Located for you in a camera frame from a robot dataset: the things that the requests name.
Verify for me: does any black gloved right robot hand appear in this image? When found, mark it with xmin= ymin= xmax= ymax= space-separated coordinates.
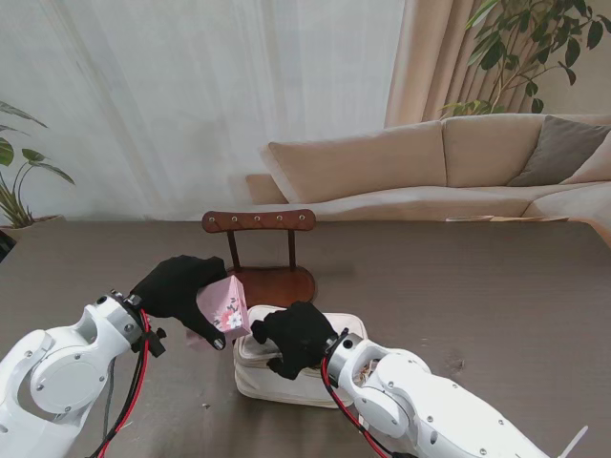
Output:
xmin=250 ymin=301 xmax=349 ymax=382

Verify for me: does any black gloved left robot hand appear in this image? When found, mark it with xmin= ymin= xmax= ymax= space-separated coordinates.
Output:
xmin=129 ymin=255 xmax=228 ymax=352

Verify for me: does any pink floral jewelry box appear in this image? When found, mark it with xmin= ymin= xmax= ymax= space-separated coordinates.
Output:
xmin=184 ymin=274 xmax=253 ymax=352

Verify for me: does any cream leather zip bag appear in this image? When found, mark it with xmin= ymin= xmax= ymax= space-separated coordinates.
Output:
xmin=232 ymin=304 xmax=369 ymax=409

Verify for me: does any brown wooden jewelry stand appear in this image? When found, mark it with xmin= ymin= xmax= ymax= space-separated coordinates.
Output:
xmin=200 ymin=208 xmax=318 ymax=309

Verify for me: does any beige plant pot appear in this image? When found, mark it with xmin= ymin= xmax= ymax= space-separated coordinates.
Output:
xmin=0 ymin=215 xmax=66 ymax=242

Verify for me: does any black object at table edge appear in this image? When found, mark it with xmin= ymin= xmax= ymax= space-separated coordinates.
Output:
xmin=0 ymin=228 xmax=18 ymax=263

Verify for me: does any broad-leaf potted plant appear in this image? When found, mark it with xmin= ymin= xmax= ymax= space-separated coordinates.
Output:
xmin=0 ymin=100 xmax=76 ymax=229

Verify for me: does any beige sofa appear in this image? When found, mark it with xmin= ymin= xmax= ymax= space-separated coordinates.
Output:
xmin=245 ymin=113 xmax=611 ymax=235

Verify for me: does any white sheer curtain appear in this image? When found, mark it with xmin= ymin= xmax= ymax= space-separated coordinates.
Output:
xmin=0 ymin=0 xmax=407 ymax=223

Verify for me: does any white zip tie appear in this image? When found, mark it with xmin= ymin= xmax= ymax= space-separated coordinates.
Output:
xmin=560 ymin=426 xmax=589 ymax=458

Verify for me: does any beige curtain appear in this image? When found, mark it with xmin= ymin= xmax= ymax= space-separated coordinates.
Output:
xmin=384 ymin=0 xmax=611 ymax=129

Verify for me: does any grey sofa cushion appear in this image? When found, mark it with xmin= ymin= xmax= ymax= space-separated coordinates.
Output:
xmin=507 ymin=114 xmax=611 ymax=188

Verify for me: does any tall green leafy plant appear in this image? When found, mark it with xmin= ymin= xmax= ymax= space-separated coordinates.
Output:
xmin=441 ymin=0 xmax=611 ymax=119

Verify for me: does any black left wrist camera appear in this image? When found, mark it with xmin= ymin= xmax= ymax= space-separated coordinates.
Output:
xmin=142 ymin=326 xmax=167 ymax=358

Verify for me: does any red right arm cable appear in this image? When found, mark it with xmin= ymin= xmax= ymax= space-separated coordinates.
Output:
xmin=320 ymin=355 xmax=416 ymax=458

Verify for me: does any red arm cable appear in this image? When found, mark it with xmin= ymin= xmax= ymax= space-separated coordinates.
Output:
xmin=90 ymin=307 xmax=154 ymax=458
xmin=320 ymin=355 xmax=416 ymax=458

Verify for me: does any red left arm cable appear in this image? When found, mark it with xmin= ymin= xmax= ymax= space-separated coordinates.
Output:
xmin=90 ymin=307 xmax=154 ymax=458

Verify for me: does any grey left arm cable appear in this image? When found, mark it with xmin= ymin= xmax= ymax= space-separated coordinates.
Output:
xmin=102 ymin=355 xmax=118 ymax=430

